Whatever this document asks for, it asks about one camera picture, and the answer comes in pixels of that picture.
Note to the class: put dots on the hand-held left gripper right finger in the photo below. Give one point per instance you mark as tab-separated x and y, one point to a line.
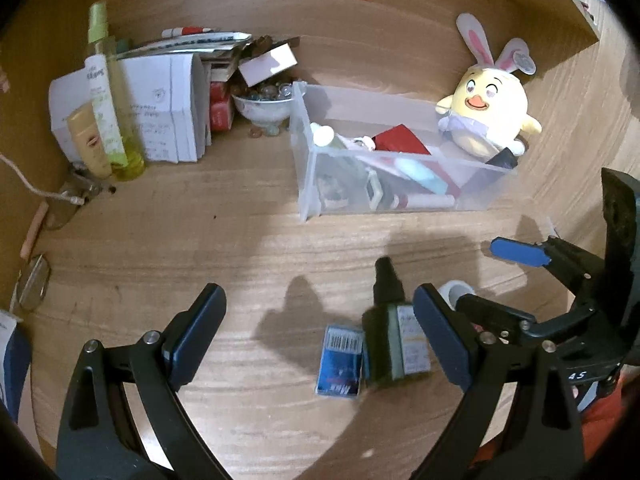
440	340

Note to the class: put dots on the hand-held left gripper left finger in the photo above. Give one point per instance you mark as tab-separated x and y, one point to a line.
195	335

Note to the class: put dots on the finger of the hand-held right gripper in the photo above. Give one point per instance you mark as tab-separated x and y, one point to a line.
517	251
500	312

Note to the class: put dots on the dark green dropper bottle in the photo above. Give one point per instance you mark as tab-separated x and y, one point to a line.
382	340

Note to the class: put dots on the clear plastic storage box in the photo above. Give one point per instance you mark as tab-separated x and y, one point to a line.
465	195

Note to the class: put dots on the small blue box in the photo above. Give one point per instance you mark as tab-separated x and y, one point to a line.
340	365

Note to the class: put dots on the white slim tube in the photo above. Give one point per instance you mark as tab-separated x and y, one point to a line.
425	202

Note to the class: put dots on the mint green tube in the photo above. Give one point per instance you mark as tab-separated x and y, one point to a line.
425	175

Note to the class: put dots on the white plastic clip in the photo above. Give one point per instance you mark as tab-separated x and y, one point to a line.
375	191

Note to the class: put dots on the red packet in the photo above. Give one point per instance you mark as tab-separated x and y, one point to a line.
400	140

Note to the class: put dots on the white capped bottle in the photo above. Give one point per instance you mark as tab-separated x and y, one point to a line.
322	135

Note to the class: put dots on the yellow chick plush toy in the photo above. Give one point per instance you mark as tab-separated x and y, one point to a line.
490	100

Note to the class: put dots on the eyeglasses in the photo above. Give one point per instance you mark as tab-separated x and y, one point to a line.
32	285

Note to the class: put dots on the blue white packet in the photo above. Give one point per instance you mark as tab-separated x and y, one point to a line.
11	360

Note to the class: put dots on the beige cosmetic tube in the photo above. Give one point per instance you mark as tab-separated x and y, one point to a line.
87	140

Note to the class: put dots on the red boxes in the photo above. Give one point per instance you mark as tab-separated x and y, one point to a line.
220	107

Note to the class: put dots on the folded white paper stack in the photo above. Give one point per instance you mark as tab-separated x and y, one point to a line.
160	105

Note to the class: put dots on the white ceramic bowl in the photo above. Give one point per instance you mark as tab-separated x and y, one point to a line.
262	110

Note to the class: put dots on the yellow green spray bottle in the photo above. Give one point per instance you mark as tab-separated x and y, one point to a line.
107	110

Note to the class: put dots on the pile of glass marbles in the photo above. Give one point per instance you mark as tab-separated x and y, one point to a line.
262	91

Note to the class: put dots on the wooden shelf panel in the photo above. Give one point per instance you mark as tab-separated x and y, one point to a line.
575	2

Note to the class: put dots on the small cardboard box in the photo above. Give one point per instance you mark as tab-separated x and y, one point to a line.
265	62

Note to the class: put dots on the stack of booklets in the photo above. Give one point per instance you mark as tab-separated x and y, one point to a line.
200	42

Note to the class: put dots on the red white marker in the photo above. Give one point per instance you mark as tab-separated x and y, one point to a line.
187	31

